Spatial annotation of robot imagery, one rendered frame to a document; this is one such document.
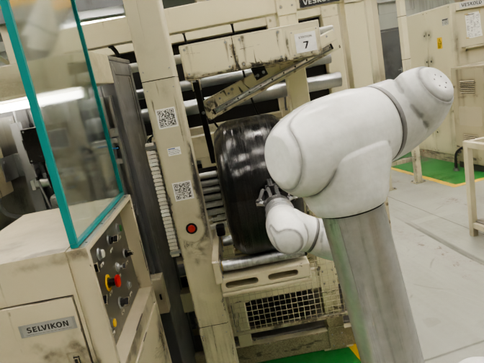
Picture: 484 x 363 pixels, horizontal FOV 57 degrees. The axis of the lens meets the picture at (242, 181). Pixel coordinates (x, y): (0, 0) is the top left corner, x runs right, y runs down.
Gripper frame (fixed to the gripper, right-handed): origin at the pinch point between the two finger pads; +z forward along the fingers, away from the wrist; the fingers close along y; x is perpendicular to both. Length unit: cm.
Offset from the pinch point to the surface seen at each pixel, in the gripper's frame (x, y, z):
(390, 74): 166, -415, 998
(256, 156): -8.4, 2.5, 9.1
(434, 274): 142, -114, 125
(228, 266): 34.1, 20.8, 10.2
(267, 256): 33.5, 5.1, 10.5
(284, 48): -39, -19, 55
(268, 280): 41.9, 6.6, 6.8
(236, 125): -17.2, 7.4, 24.5
